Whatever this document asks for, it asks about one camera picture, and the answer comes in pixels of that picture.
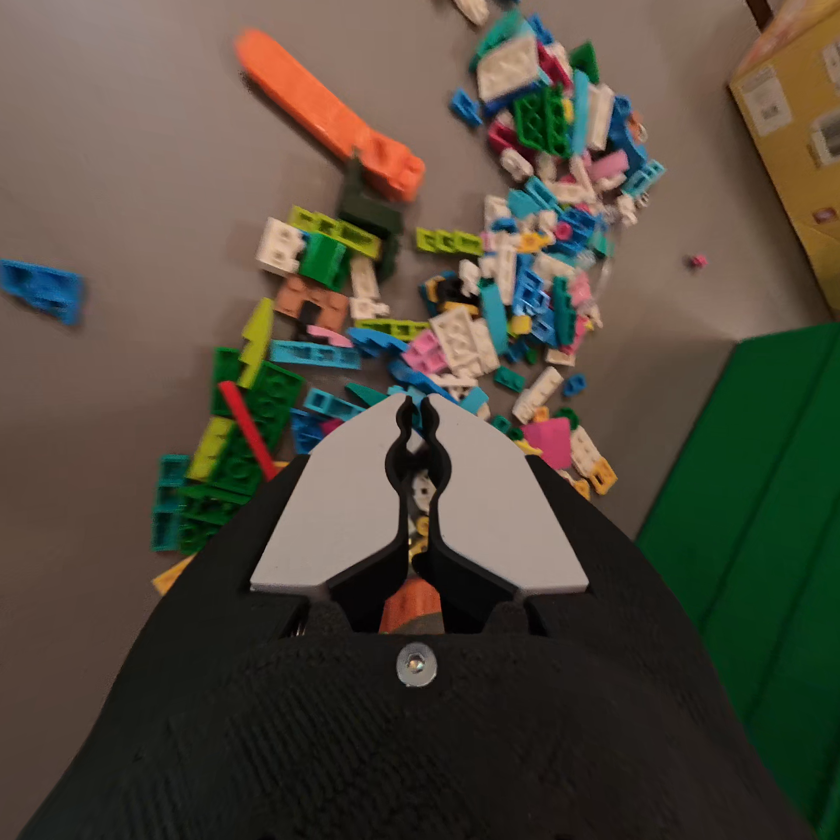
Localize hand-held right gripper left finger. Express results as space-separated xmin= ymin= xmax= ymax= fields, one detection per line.
xmin=251 ymin=392 xmax=416 ymax=632

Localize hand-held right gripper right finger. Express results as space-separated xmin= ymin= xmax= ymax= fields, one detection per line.
xmin=412 ymin=394 xmax=590 ymax=635

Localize pile of lego bricks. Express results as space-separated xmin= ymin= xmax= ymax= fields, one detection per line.
xmin=151 ymin=0 xmax=667 ymax=595

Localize orange lego piece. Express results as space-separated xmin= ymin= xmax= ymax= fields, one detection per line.
xmin=379 ymin=577 xmax=442 ymax=635

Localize blue lego plate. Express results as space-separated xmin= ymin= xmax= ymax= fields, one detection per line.
xmin=0 ymin=259 xmax=86 ymax=327

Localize orange brick separator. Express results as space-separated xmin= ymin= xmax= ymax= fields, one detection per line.
xmin=235 ymin=28 xmax=426 ymax=203

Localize yellow cardboard box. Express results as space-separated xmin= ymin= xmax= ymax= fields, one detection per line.
xmin=727 ymin=0 xmax=840 ymax=312

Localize green base plate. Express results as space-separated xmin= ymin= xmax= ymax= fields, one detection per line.
xmin=635 ymin=323 xmax=840 ymax=840

